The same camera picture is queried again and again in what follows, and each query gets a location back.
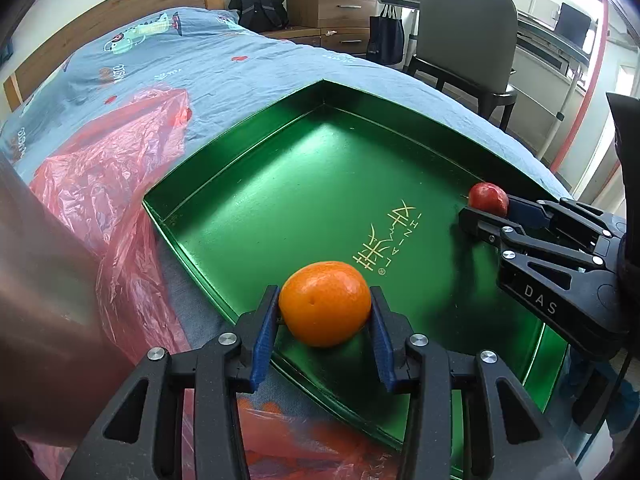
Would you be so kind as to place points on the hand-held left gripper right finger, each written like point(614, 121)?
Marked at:
point(382, 346)

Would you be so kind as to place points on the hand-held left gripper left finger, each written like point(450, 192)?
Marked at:
point(265, 341)

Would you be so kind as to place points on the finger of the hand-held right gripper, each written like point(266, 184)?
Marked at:
point(530, 212)
point(480, 222)

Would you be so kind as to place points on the red plum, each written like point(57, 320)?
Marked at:
point(487, 196)

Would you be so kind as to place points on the orange tangerine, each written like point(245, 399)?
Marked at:
point(325, 305)

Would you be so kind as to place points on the green metal tray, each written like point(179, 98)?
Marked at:
point(325, 185)

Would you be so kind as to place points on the grey desk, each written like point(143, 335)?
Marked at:
point(545, 35)

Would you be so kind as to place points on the grey chair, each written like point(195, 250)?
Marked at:
point(465, 25)

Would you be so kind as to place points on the dark tote bag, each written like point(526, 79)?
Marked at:
point(385, 40)

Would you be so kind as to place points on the person's left leg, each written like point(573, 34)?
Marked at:
point(45, 310)

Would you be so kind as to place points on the pink plastic sheet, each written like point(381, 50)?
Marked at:
point(110, 170)

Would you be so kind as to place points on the wooden drawer cabinet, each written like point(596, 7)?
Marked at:
point(330, 0)

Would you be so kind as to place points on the blue printed blanket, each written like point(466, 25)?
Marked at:
point(250, 70)

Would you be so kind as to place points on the black backpack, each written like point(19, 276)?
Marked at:
point(257, 7)

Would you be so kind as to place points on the wooden headboard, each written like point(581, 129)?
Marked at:
point(125, 15)

